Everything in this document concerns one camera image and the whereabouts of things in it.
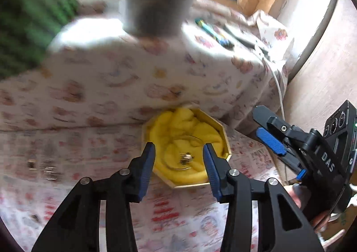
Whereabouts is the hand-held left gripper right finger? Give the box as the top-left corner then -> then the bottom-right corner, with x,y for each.
203,143 -> 327,252

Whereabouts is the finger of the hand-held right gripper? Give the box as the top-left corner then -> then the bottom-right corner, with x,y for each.
280,150 -> 308,182
252,105 -> 311,158

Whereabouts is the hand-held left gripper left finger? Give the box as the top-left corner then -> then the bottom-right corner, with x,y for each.
31,142 -> 156,252

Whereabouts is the small metal jewelry piece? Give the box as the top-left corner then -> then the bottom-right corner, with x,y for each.
178,152 -> 195,166

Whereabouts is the yellow octagonal jewelry box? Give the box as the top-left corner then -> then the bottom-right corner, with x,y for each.
141,103 -> 232,189

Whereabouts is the silver jewelry piece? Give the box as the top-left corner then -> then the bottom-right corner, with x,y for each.
41,167 -> 60,181

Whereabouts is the person's right hand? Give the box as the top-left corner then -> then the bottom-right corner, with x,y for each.
285,184 -> 332,232

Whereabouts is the clear round bangle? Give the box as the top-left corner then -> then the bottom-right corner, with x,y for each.
163,135 -> 208,171

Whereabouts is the printed paper mat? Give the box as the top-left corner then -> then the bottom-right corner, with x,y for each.
0,124 -> 279,252

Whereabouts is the printed cartoon blanket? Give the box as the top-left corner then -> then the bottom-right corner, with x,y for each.
0,0 -> 295,132

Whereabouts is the dark flat device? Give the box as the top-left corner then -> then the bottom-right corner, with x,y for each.
222,23 -> 270,58

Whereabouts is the bundle of coloured pens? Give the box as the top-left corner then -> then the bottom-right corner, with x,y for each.
194,17 -> 235,50

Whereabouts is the green cloth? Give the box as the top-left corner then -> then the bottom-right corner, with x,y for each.
0,0 -> 81,79

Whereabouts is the white cable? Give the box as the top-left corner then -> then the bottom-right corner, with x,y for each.
258,47 -> 291,185

